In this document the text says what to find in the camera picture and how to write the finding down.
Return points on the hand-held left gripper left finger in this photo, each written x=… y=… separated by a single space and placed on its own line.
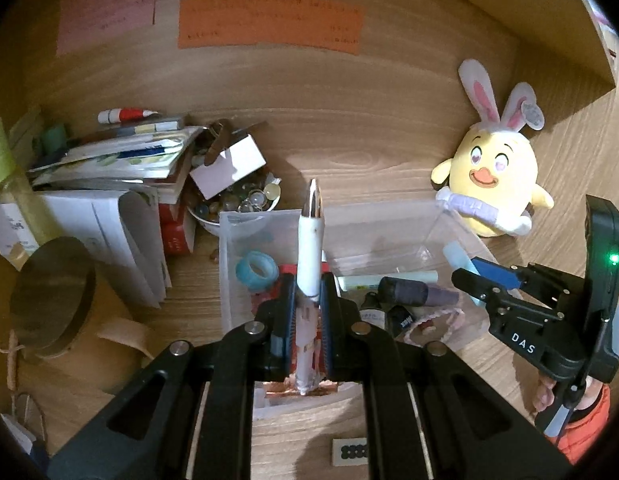
x=289 y=310

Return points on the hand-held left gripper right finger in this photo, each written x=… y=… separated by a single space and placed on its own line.
x=327 y=310

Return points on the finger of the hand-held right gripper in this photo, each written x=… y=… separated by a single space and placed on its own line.
x=474 y=287
x=497 y=274

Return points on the red tea packet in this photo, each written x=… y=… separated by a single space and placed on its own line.
x=269 y=296

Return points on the light blue stick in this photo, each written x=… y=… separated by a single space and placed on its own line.
x=457 y=255

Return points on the teal tape roll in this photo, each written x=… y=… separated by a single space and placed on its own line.
x=247 y=272

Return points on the white pen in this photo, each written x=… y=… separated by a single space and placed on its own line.
x=309 y=250

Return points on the clear plastic container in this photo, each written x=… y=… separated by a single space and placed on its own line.
x=379 y=240

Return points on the person's right forearm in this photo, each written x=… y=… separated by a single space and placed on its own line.
x=587 y=425

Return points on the person's right hand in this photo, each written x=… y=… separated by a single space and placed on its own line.
x=543 y=394

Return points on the small dropper bottle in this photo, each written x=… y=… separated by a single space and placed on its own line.
x=374 y=312

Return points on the dark purple bottle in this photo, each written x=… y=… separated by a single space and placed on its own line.
x=414 y=291

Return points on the pale green tube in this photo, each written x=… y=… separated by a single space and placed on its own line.
x=389 y=280

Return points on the small black bottle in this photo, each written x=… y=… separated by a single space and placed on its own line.
x=402 y=321

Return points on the yellow chick plush toy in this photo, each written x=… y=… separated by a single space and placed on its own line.
x=489 y=170

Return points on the bowl of glass beads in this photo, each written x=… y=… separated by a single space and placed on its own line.
x=239 y=202

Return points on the red box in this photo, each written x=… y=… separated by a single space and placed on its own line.
x=175 y=230

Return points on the white block with black dots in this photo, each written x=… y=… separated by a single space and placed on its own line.
x=349 y=452

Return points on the white card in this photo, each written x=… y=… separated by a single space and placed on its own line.
x=227 y=167

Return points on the brown mug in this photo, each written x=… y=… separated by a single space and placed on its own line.
x=124 y=332

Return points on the metal clip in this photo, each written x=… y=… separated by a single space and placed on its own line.
x=219 y=135

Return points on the white folded papers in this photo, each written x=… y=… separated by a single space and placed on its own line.
x=114 y=235

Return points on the stack of booklets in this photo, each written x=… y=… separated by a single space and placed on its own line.
x=114 y=160

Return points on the round wooden lid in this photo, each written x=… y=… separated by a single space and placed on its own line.
x=52 y=295

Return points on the red and white marker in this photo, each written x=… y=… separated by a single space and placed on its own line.
x=129 y=115

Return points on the wooden shelf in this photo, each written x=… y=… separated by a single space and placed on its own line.
x=554 y=15

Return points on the orange paper note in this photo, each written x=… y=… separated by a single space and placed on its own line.
x=269 y=25

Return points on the white paper bag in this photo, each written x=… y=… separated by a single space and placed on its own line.
x=12 y=230

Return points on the small teal container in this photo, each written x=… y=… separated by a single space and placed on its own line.
x=54 y=139

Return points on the blue and white box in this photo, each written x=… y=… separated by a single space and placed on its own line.
x=27 y=437

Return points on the green spray bottle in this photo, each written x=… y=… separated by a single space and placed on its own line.
x=14 y=185

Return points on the pink paper note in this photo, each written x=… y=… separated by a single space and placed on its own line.
x=104 y=15

